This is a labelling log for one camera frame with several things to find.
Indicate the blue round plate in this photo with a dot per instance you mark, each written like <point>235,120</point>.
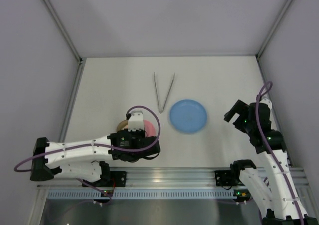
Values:
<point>188,116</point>

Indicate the aluminium frame rail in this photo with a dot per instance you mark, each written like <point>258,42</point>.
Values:
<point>164,178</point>

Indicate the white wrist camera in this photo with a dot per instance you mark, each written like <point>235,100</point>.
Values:
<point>135,121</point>
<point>267,102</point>

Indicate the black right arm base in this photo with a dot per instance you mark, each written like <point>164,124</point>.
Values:
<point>227,179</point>

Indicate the steel serving tongs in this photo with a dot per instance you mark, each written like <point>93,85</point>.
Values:
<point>162,95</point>

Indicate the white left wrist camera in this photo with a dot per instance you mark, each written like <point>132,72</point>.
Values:
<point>135,121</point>

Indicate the black steel lunch box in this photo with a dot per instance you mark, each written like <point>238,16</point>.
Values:
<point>122,125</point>

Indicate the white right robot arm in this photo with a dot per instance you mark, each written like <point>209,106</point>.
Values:
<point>276,197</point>

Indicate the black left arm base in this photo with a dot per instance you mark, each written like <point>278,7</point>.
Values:
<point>117,179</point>

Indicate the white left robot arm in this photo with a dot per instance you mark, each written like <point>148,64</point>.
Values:
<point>89,160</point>

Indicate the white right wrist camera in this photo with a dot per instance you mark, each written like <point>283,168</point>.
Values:
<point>267,102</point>

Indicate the slotted cable duct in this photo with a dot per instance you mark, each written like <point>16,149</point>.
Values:
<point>140,194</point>

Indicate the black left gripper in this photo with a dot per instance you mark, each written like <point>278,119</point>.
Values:
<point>151,148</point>

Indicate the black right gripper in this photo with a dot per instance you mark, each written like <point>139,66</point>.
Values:
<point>239,118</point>

